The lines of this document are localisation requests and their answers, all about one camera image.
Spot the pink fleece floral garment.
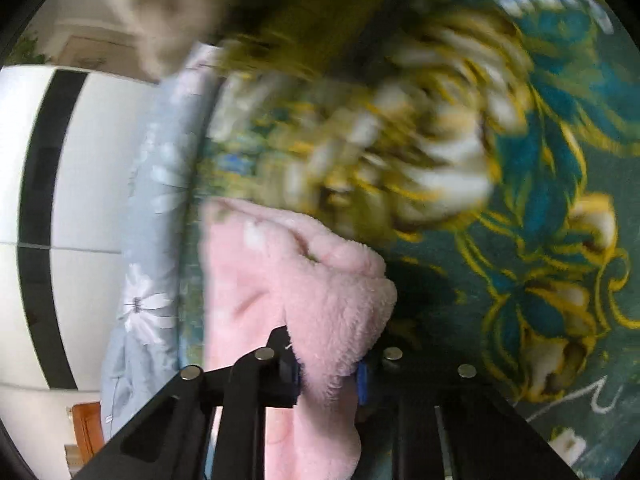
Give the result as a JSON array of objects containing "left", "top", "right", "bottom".
[{"left": 200, "top": 198, "right": 397, "bottom": 479}]

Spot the grey daisy print quilt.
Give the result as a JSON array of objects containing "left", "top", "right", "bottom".
[{"left": 100, "top": 44, "right": 219, "bottom": 439}]

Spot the green floral bed blanket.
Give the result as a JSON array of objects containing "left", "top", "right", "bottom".
[{"left": 178, "top": 0, "right": 639, "bottom": 479}]

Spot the beige fluffy garment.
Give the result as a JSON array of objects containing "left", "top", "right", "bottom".
[{"left": 107, "top": 0, "right": 236, "bottom": 79}]

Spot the orange wooden bed frame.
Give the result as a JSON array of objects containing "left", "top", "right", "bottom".
[{"left": 70, "top": 402, "right": 104, "bottom": 464}]

